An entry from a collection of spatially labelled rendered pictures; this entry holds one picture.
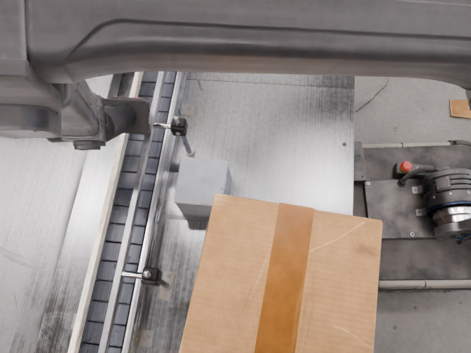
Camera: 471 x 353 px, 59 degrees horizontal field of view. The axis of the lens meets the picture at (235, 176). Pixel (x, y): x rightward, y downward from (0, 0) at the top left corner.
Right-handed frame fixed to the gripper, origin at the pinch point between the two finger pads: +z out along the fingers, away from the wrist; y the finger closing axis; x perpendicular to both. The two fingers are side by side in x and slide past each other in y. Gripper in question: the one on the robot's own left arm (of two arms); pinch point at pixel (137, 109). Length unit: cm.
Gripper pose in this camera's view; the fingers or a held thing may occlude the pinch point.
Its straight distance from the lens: 91.9
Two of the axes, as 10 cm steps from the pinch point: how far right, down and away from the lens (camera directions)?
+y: -9.9, -0.7, 0.9
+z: 1.1, -3.0, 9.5
